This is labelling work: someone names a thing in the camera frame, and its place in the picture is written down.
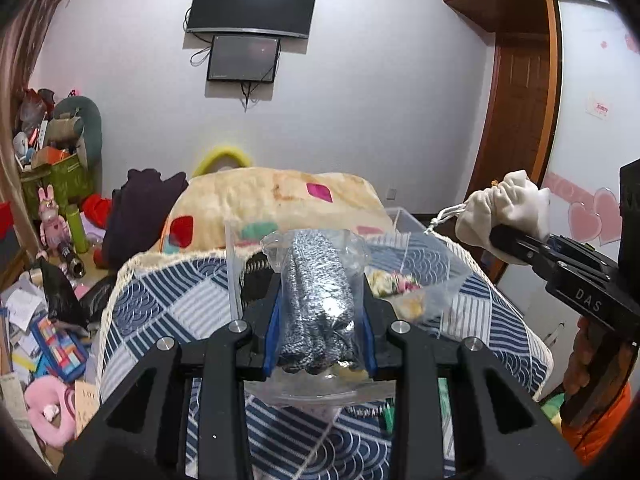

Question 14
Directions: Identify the white drawstring pouch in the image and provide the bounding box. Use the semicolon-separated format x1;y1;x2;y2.
426;169;551;266

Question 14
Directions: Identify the bagged grey knit cloth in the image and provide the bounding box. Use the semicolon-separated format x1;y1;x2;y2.
262;229;370;375

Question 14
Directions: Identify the orange gloved right hand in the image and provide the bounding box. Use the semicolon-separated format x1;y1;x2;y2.
561;316;637;466

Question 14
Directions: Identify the floral fabric piece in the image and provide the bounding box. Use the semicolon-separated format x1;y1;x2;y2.
366;268;425;321

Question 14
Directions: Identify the blue white patterned tablecloth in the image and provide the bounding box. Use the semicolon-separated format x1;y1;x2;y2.
96;231;553;479

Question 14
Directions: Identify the clear plastic storage box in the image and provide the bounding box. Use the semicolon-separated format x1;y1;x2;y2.
226;207;472;406

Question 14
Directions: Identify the white sliding wardrobe door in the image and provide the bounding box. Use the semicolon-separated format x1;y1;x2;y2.
491;0;640;401

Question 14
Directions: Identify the brown wooden door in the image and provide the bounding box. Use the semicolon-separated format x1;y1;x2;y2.
464;31;551;281

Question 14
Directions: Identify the pink plush toy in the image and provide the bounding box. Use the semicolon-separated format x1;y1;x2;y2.
24;375;76;450

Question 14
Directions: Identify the dark purple garment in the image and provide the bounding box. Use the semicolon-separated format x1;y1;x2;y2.
101;168;189;271

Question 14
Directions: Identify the red object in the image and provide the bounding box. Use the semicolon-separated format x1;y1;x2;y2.
81;194;112;230

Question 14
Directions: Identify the pink rabbit doll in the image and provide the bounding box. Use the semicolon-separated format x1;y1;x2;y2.
38;184;70;256

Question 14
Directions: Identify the green bottle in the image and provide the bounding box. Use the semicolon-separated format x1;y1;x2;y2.
65;204;90;255

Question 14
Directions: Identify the yellow fuzzy hoop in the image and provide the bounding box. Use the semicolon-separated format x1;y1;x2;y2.
191;145;253;178

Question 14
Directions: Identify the green cardboard box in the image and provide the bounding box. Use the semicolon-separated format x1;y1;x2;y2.
20;154;96;221

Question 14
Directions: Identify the grey green neck pillow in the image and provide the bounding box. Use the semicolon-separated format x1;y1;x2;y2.
44;96;102;170

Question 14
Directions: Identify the small black monitor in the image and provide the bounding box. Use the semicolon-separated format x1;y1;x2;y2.
207;35;280;84

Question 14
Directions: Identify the large curved black television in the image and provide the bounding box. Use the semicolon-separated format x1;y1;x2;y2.
186;0;316;39

